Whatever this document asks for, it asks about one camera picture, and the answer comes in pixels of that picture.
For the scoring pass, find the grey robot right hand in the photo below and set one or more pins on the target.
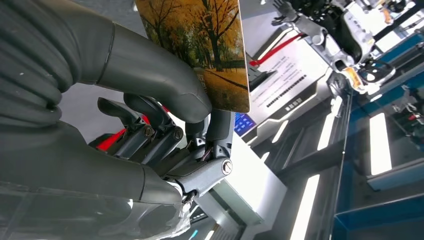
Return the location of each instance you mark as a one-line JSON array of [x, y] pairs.
[[82, 165]]

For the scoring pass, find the red barrier belt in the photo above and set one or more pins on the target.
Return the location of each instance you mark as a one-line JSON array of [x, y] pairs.
[[275, 49]]

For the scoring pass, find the white info board with text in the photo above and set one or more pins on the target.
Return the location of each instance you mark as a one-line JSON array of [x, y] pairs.
[[291, 76]]

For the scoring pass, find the black humanoid robot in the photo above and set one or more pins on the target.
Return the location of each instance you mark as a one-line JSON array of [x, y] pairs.
[[348, 36]]

